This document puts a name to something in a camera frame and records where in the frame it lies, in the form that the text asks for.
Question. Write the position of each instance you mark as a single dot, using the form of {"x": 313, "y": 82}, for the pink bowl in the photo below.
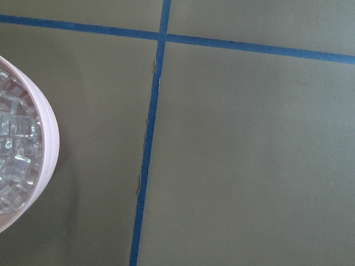
{"x": 50, "y": 141}

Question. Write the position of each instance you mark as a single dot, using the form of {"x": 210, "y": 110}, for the clear ice cubes pile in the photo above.
{"x": 21, "y": 144}

